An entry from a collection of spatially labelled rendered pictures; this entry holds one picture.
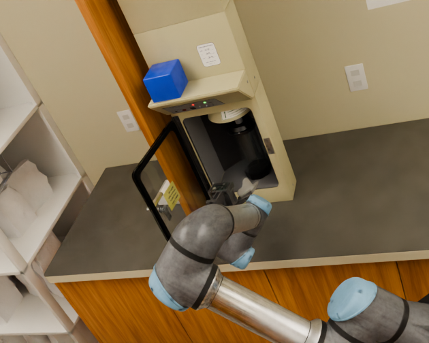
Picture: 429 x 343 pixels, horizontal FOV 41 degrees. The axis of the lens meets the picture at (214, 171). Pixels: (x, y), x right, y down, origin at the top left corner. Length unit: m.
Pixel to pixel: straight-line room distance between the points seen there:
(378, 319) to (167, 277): 0.49
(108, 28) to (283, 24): 0.70
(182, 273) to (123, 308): 1.18
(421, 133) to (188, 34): 0.99
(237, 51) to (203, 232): 0.73
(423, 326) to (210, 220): 0.54
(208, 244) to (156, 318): 1.19
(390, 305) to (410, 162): 0.90
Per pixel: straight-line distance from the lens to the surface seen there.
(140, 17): 1.88
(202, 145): 2.16
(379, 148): 2.30
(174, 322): 2.45
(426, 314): 1.45
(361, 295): 1.37
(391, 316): 1.40
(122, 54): 1.93
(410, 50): 2.29
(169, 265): 1.33
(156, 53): 1.92
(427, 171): 2.15
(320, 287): 2.09
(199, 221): 1.32
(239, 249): 1.70
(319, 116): 2.45
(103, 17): 1.89
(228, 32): 1.82
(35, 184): 2.89
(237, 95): 1.83
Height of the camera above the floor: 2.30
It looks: 33 degrees down
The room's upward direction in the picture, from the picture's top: 24 degrees counter-clockwise
